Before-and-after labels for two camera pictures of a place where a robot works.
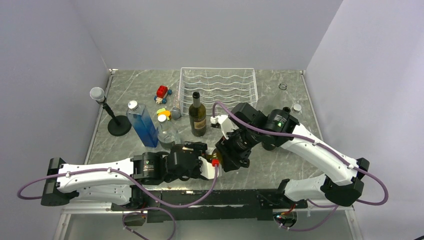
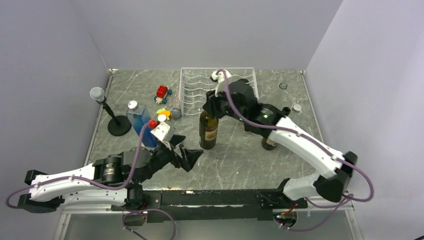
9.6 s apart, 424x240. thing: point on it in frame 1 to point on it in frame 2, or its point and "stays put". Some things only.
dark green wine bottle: [215, 154] to [242, 81]
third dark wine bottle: [267, 146] stays put
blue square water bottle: [138, 116] stays put
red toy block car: [162, 92] stays put
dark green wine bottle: [197, 117] to [208, 131]
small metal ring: [282, 86] stays put
